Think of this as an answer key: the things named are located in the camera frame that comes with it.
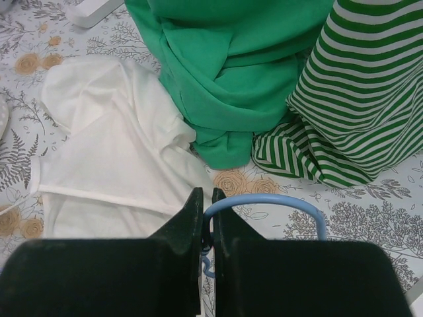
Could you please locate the blue wire hanger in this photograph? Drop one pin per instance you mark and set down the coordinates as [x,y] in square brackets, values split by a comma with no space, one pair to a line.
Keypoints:
[248,199]

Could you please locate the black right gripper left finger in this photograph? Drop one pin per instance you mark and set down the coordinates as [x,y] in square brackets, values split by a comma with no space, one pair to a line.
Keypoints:
[155,276]

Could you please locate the green white striped tank top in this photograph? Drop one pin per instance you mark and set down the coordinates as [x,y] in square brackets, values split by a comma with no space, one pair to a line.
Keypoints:
[357,106]

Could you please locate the white perforated plastic tray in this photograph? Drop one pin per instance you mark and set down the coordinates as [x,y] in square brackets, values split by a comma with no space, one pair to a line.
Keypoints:
[4,115]

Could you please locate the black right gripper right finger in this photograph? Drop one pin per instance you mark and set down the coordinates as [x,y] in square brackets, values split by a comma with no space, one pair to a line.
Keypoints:
[255,276]

